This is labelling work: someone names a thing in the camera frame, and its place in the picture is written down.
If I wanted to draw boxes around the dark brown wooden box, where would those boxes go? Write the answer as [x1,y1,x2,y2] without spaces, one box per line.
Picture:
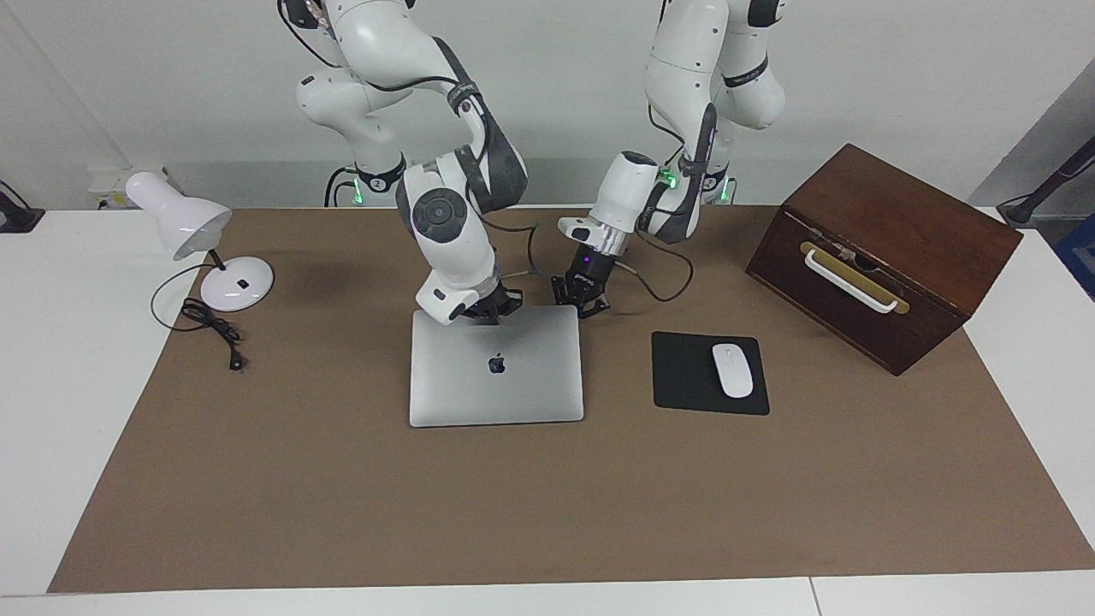
[745,143,1024,377]

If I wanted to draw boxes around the white computer mouse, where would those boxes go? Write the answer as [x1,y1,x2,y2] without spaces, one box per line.
[712,343,755,400]

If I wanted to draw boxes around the black mouse pad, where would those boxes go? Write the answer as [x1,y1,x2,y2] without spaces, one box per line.
[651,331,771,417]

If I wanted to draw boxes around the blue crate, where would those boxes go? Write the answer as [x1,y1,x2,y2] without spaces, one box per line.
[1054,214,1095,302]

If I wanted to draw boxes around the black right base cable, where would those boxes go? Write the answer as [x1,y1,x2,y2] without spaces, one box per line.
[323,167,358,208]

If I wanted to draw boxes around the grey aluminium laptop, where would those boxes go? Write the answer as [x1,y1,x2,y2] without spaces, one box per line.
[409,305,585,428]

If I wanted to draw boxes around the white box handle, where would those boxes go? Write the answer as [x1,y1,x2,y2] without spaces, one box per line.
[804,248,899,315]

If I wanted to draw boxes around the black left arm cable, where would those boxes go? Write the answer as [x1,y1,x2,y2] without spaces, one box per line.
[612,227,695,303]

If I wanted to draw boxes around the white desk lamp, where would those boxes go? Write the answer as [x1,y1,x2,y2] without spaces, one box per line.
[126,171,275,312]

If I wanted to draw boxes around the black lamp power cable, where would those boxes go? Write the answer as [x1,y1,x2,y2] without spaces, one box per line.
[151,261,249,371]

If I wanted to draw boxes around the black clamp foot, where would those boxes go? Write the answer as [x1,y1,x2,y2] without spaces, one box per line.
[0,180,45,234]

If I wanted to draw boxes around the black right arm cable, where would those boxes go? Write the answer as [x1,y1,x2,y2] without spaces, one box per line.
[276,0,542,279]

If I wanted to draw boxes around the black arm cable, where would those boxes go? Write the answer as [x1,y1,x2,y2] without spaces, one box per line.
[276,0,542,279]
[612,227,695,303]

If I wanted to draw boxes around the brown table mat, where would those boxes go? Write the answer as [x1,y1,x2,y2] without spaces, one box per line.
[47,204,1095,594]

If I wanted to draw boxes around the black stand leg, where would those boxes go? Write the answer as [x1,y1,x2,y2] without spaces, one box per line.
[997,137,1095,228]

